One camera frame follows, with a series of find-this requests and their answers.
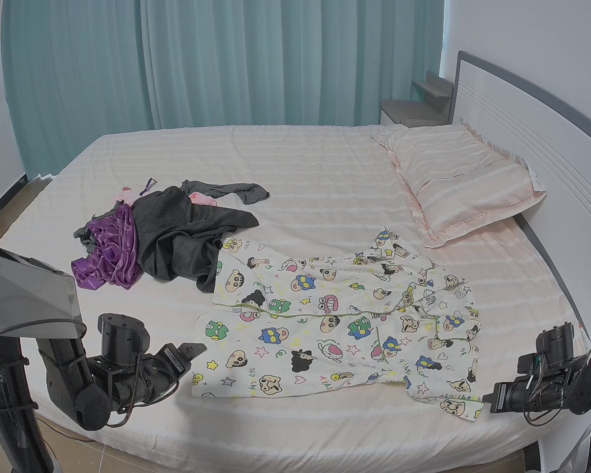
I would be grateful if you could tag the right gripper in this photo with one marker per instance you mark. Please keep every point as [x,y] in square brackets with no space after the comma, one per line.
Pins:
[507,398]

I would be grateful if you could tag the pile of clothes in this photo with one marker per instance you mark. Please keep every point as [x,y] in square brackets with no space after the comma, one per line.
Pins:
[177,224]

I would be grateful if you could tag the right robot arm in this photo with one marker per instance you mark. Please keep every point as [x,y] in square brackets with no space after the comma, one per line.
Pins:
[583,387]

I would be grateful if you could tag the white printed pyjama top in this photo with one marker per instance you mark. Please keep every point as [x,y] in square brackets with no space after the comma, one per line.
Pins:
[335,333]

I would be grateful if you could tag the grey white bedside table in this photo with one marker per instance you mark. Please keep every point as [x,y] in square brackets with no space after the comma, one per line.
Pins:
[413,109]

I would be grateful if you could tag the pink striped pillow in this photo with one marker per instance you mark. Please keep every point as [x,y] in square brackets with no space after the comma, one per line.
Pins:
[465,180]

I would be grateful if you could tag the bed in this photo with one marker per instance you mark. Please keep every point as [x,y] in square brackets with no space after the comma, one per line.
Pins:
[315,175]

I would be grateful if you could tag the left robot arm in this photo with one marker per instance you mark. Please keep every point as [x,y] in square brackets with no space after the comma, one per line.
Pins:
[64,367]

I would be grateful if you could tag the blue-green curtain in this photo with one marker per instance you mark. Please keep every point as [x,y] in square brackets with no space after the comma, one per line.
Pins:
[74,67]
[285,42]

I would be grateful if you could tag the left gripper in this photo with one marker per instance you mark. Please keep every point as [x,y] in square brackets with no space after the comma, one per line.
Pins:
[162,375]

